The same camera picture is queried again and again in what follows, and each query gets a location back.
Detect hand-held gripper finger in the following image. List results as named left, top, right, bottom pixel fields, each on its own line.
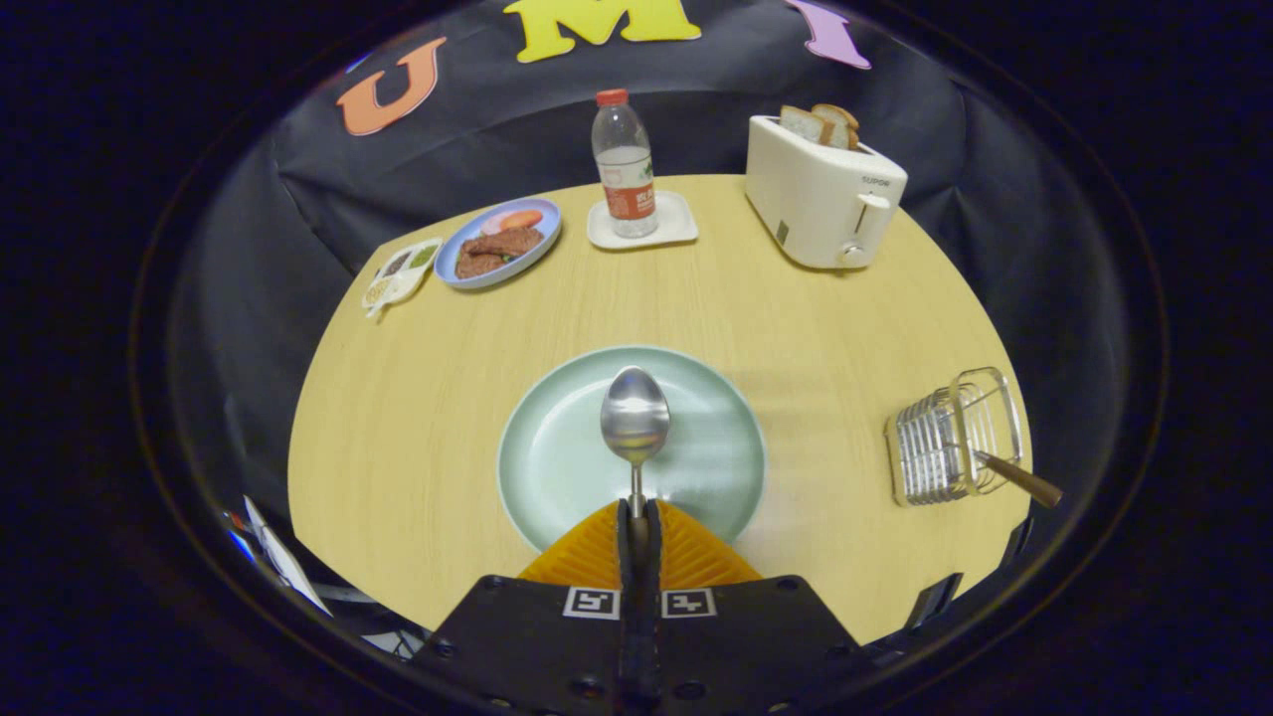
left=413, top=499, right=642, bottom=716
left=641, top=499, right=868, bottom=716

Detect metal spoon wooden handle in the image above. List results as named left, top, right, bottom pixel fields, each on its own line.
left=600, top=366, right=672, bottom=520

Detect clear plastic cutlery basket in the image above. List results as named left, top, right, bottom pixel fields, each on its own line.
left=885, top=367, right=1025, bottom=507

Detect metal fork wooden handle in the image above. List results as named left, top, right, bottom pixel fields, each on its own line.
left=940, top=438, right=1063, bottom=509

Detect pale green plate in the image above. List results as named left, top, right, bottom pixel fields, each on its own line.
left=497, top=345, right=768, bottom=553

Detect black table clamp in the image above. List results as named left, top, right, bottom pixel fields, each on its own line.
left=900, top=572, right=964, bottom=637

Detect white square coaster tray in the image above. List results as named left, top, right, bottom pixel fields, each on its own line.
left=587, top=191, right=699, bottom=251

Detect blue plate with food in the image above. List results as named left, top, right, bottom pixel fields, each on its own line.
left=435, top=198, right=563, bottom=290

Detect white paper sheets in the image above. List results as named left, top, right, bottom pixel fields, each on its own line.
left=244, top=495, right=334, bottom=618

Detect white divided sauce dish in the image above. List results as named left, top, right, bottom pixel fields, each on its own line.
left=361, top=237, right=445, bottom=319

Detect clear water bottle red cap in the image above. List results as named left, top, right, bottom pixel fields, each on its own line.
left=592, top=89, right=658, bottom=239

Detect white toaster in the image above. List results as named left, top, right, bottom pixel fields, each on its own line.
left=745, top=114, right=909, bottom=270

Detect black backdrop cloth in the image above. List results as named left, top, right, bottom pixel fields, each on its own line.
left=164, top=0, right=1145, bottom=558

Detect toast bread slice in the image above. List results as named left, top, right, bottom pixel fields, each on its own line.
left=811, top=103, right=860, bottom=151
left=779, top=105, right=834, bottom=146

